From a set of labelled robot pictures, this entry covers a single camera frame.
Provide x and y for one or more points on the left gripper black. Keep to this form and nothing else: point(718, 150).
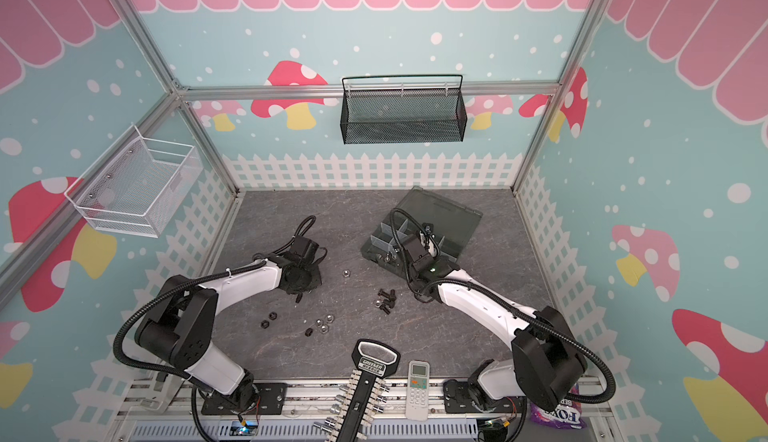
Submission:
point(316, 281)

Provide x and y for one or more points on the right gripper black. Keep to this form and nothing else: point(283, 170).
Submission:
point(420, 244)

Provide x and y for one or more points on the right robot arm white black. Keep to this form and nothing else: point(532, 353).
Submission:
point(548, 365)

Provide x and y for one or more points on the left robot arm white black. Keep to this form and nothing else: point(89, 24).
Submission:
point(172, 333)

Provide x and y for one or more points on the black bolts cluster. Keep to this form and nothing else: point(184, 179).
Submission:
point(386, 300)

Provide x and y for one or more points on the white remote control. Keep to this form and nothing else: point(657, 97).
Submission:
point(417, 391)

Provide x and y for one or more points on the black tool with sockets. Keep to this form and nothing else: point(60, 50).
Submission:
point(364, 396)

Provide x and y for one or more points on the purple Fox's candy bag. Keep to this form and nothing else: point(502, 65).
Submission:
point(567, 415)

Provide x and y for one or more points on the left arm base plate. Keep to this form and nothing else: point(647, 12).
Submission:
point(259, 398)

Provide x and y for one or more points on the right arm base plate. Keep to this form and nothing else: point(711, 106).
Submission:
point(462, 396)

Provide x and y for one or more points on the black mesh wall basket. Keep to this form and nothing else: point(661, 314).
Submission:
point(402, 109)

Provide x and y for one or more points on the white wire wall basket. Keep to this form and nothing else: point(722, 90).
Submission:
point(136, 188)

